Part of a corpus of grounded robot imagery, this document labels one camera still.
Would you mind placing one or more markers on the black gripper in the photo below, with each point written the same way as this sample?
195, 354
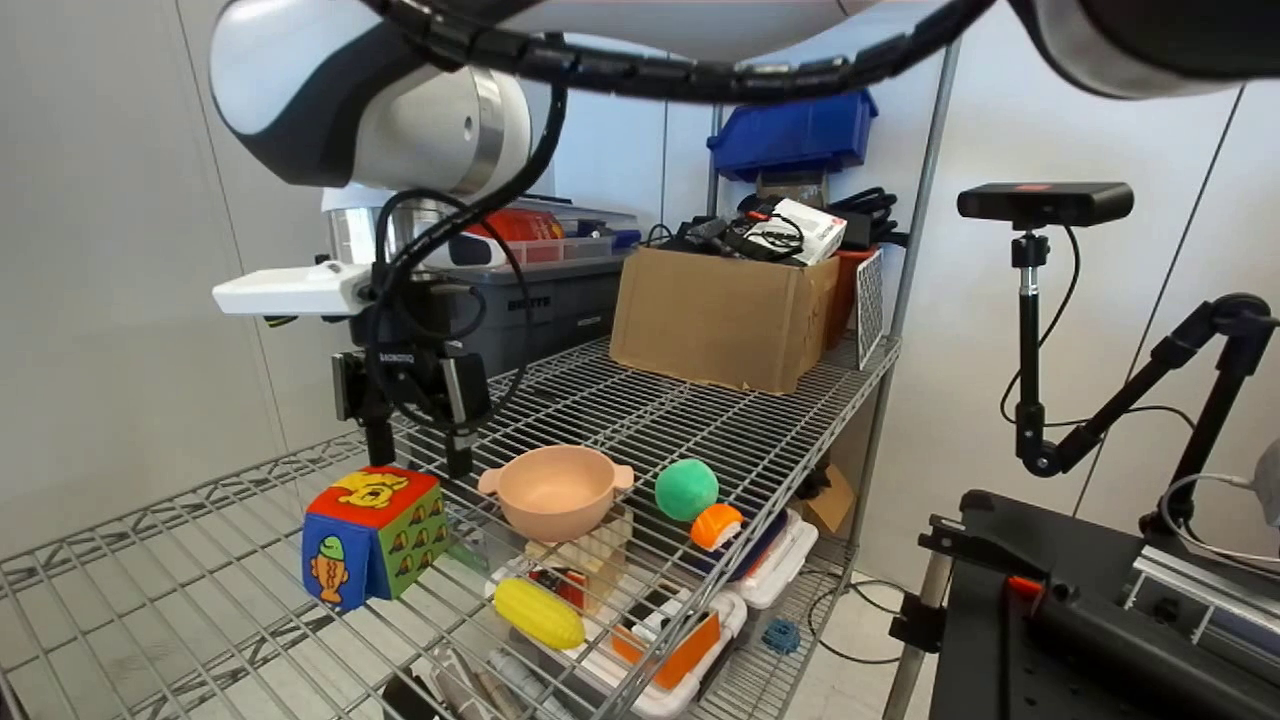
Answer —
406, 354

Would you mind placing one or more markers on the colourful soft toy cube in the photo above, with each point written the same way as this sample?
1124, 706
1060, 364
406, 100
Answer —
365, 532

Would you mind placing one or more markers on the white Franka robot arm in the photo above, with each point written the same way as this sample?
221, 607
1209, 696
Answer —
400, 120

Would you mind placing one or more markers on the beige plastic pot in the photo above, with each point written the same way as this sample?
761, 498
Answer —
554, 491

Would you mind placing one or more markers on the small blue object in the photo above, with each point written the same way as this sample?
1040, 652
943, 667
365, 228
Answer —
783, 637

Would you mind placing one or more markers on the dark grey tool case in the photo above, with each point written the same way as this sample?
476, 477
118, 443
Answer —
532, 312

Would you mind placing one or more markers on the wooden toy blocks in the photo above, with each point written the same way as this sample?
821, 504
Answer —
584, 544

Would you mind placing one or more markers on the yellow toy corn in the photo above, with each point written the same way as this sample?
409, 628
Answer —
538, 615

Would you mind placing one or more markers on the clear plastic organiser box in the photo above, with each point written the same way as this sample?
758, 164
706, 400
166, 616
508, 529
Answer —
562, 225

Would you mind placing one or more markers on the green ball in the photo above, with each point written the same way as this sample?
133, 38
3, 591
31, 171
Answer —
686, 491

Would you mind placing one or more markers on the small orange toy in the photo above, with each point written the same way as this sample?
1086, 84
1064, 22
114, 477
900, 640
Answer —
718, 526

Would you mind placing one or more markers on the large cardboard box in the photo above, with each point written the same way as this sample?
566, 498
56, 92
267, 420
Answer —
721, 312

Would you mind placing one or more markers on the white tray with orange piece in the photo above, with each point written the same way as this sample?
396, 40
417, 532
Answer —
682, 652

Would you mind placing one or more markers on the white plastic tray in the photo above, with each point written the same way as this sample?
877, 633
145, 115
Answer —
783, 561

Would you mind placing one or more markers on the small cardboard box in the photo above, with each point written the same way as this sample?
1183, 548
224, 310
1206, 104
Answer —
831, 502

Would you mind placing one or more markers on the small white box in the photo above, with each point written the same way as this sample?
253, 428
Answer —
800, 228

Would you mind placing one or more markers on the blue storage bin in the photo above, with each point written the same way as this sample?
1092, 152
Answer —
794, 135

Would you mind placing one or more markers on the orange clamp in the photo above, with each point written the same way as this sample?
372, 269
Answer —
1024, 591

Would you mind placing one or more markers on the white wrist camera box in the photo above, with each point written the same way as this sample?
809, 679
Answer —
284, 291

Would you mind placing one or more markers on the black camera stand pole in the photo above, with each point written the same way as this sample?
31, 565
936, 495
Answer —
1031, 363

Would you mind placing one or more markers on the black stereo camera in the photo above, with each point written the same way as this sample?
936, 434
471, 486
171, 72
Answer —
1046, 201

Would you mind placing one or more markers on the aluminium rail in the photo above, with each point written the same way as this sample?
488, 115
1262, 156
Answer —
1202, 583

